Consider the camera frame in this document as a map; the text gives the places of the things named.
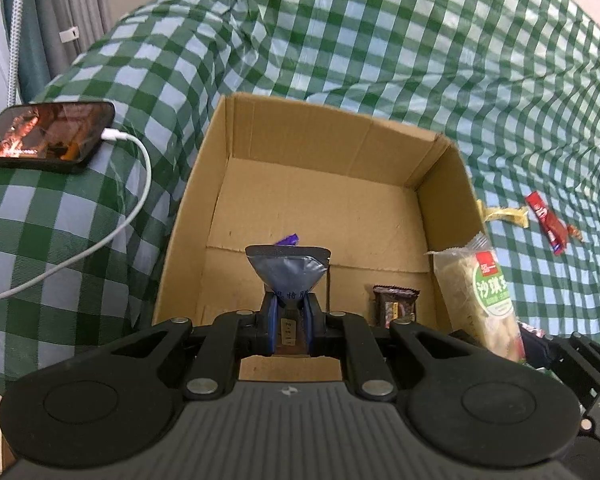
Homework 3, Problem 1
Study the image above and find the brown cardboard box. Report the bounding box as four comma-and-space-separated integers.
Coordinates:
150, 91, 489, 382

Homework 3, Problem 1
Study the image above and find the white green snack pack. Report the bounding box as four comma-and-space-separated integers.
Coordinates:
428, 232, 526, 363

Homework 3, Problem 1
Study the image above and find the black smartphone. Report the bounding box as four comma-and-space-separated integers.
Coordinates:
0, 101, 114, 174

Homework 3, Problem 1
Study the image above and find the yellow snack bar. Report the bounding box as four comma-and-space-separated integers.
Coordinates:
477, 200, 529, 229

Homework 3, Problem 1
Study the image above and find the grey curtain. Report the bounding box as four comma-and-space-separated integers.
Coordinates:
2, 0, 112, 103

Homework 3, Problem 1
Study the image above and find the small orange candy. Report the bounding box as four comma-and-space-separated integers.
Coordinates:
567, 224, 583, 242

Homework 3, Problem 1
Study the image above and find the black white phone holder stand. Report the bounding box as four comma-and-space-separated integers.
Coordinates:
7, 0, 24, 107

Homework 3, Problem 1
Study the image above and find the white purple stick packet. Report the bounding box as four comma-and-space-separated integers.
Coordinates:
246, 245, 332, 356

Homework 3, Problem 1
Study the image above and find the red snack packet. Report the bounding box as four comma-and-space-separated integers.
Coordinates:
526, 191, 569, 255

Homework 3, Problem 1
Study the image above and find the green checkered sofa cover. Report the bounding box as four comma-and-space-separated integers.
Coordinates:
0, 0, 600, 391

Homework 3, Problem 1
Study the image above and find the purple chocolate bar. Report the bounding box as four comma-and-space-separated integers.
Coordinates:
275, 233, 299, 246

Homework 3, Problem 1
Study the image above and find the white charging cable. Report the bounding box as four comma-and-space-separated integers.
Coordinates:
0, 128, 153, 305

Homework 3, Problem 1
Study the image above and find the dark brown biscuit pack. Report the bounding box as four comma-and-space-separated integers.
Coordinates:
373, 285, 419, 328

